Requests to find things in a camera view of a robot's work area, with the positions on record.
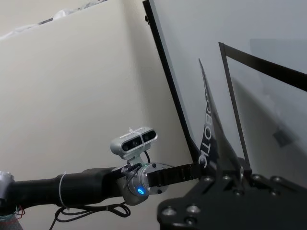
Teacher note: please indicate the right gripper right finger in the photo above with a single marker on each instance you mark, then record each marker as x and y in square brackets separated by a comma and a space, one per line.
[245, 169]

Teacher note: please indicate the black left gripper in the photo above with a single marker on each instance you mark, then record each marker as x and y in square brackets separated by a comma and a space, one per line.
[172, 176]

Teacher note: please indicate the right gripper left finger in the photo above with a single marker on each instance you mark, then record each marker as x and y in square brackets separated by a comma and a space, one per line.
[227, 169]

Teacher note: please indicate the black robot poster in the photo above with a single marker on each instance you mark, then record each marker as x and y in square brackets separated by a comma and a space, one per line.
[211, 134]

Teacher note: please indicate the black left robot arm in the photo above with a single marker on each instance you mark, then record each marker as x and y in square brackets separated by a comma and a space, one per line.
[79, 187]

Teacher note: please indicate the short black tape strip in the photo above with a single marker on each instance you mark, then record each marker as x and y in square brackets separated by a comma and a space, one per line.
[233, 103]

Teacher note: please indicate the white zip tie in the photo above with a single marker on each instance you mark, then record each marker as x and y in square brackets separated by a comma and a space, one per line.
[62, 189]

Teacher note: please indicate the white partition board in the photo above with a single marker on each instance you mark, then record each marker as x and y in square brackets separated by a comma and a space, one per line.
[72, 95]

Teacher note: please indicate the crumpled white sheet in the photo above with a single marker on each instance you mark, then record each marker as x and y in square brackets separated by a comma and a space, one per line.
[55, 15]

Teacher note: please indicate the silver camera mount bracket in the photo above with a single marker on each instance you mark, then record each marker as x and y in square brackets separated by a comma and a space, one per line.
[134, 161]

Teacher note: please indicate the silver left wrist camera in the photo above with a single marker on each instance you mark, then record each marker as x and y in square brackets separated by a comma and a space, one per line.
[134, 142]

